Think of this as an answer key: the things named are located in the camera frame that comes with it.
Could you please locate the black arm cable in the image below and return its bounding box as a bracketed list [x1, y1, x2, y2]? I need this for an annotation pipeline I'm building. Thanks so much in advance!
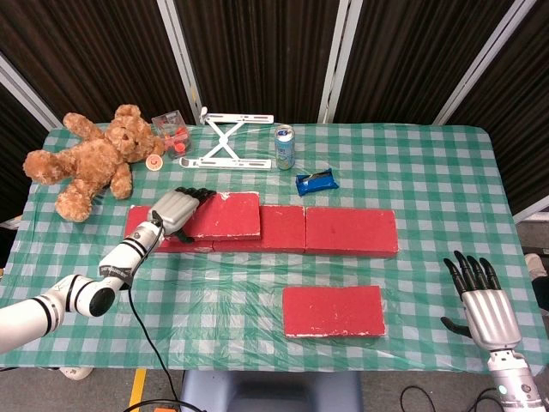
[126, 209, 186, 412]

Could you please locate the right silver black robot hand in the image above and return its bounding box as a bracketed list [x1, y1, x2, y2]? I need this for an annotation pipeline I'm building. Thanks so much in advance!
[440, 251, 523, 352]

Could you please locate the brown teddy bear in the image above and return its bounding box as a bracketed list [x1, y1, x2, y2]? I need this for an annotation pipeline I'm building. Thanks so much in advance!
[23, 104, 166, 223]

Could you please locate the white folding stand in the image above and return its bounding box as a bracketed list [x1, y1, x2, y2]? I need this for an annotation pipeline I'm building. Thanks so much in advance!
[178, 112, 275, 171]

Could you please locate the green white checked tablecloth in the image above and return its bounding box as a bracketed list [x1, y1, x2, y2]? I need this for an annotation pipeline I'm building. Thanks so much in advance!
[0, 123, 549, 373]

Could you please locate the clear box with orange caps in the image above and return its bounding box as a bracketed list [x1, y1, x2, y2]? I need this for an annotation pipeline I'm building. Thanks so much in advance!
[151, 110, 190, 161]

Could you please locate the blue snack packet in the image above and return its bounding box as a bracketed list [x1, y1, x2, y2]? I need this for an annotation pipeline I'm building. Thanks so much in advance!
[295, 169, 340, 197]

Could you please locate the black floor cable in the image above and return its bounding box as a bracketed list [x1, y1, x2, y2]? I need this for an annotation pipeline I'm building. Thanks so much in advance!
[400, 385, 498, 412]

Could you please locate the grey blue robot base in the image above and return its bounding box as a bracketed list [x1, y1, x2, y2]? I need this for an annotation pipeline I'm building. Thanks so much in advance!
[178, 369, 365, 412]

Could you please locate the white shoe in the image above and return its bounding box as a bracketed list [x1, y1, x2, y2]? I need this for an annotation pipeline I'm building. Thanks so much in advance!
[57, 366, 94, 381]
[524, 252, 549, 282]

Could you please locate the red brick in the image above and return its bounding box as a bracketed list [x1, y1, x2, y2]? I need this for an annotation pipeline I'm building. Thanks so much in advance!
[281, 285, 387, 339]
[303, 207, 400, 258]
[212, 205, 306, 254]
[123, 204, 215, 254]
[182, 191, 262, 242]

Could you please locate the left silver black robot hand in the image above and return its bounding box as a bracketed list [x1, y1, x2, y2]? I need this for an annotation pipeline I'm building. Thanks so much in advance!
[147, 186, 218, 245]

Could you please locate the dark partition screen white frame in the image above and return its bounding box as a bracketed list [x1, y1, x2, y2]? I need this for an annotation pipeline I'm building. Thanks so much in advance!
[0, 0, 549, 224]

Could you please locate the light blue drink can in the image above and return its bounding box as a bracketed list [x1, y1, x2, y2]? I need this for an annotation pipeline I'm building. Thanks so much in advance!
[274, 124, 297, 171]

